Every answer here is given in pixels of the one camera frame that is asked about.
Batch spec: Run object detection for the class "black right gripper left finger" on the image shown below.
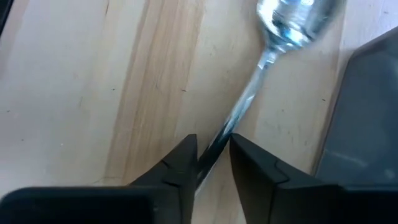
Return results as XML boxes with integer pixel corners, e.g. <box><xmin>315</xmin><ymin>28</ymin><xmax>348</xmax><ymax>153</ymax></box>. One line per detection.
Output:
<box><xmin>0</xmin><ymin>133</ymin><xmax>199</xmax><ymax>224</ymax></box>

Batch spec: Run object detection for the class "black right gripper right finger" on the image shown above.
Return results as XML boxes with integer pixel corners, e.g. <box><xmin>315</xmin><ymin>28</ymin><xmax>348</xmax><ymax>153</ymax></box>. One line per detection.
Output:
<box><xmin>229</xmin><ymin>133</ymin><xmax>398</xmax><ymax>224</ymax></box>

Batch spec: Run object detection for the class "long all-steel spoon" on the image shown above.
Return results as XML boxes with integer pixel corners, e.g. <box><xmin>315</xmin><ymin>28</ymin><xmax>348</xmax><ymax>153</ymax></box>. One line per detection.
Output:
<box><xmin>195</xmin><ymin>0</ymin><xmax>346</xmax><ymax>189</ymax></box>

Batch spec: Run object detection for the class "dark grey translucent plastic bin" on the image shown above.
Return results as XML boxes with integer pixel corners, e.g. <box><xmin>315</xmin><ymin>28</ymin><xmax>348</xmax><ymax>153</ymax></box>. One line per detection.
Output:
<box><xmin>313</xmin><ymin>26</ymin><xmax>398</xmax><ymax>188</ymax></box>

